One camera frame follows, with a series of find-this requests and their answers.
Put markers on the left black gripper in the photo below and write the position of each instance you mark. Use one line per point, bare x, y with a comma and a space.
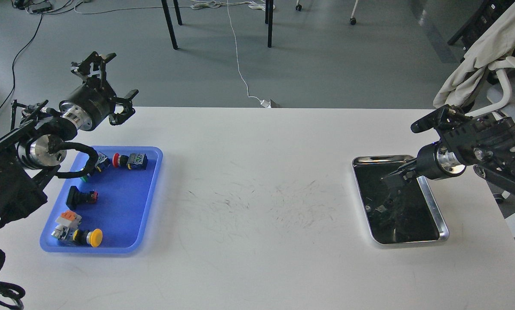
95, 99

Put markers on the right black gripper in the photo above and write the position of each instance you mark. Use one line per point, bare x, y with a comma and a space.
434, 161

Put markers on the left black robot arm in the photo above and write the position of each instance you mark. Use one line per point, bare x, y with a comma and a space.
41, 146

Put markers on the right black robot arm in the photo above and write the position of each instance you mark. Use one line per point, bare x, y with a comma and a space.
484, 142

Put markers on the silver metal tray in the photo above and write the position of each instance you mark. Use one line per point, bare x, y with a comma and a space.
397, 217

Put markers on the black table leg left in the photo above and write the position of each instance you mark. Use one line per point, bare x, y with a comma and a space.
168, 18

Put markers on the black table leg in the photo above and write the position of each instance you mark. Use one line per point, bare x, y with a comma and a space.
168, 18
269, 11

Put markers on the black power strip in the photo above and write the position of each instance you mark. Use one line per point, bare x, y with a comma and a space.
38, 8

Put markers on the blue plastic tray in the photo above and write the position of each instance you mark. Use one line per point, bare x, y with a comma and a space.
122, 209

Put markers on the orange white contact block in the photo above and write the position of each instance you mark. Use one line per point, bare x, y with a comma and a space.
69, 219

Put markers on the yellow mushroom push button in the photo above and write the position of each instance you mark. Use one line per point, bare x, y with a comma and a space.
78, 237

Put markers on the white power adapter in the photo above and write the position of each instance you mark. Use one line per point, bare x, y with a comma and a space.
269, 104

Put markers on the black table leg right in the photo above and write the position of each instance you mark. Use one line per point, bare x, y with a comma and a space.
269, 11

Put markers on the green push button switch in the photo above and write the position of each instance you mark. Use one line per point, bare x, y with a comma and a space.
102, 164

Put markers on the red push button switch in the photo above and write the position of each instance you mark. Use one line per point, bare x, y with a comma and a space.
133, 161

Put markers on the black selector switch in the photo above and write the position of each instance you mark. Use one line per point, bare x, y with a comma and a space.
75, 197

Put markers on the white chair frame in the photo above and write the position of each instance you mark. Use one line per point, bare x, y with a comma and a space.
502, 97

